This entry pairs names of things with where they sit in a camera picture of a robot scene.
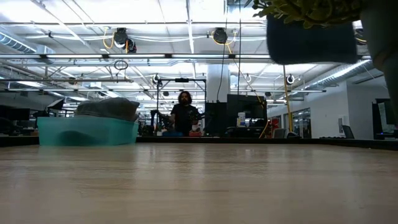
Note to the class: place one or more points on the grey baseball cap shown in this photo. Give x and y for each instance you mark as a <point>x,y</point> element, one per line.
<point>109,109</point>

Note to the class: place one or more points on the artificial green potted plant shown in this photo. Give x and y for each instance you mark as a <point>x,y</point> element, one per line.
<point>382,31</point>

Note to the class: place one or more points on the dark laptop screen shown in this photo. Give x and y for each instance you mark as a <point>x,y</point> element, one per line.
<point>348,132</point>

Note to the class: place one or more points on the blue denim baseball cap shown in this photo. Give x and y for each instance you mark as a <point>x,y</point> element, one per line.
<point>311,43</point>

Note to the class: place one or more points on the small black robot arm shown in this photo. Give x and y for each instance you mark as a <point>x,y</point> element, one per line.
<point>157,119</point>

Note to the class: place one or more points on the black monitor cabinet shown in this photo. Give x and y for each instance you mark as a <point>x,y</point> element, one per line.
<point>248,107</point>

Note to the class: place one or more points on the black studio softbox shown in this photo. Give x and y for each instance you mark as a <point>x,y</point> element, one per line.
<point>56,104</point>

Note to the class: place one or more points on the white bottle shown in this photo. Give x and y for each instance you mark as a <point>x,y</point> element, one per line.
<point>242,119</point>

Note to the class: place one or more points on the silver ventilation duct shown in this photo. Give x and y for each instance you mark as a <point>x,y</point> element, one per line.
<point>342,73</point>

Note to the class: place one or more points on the teal plastic bin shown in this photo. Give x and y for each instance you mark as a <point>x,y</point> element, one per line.
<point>93,130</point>

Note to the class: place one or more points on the black metal rig frame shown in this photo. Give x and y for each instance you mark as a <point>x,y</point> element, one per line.
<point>157,96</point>

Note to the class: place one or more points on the person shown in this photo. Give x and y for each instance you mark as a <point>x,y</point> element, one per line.
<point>185,118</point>

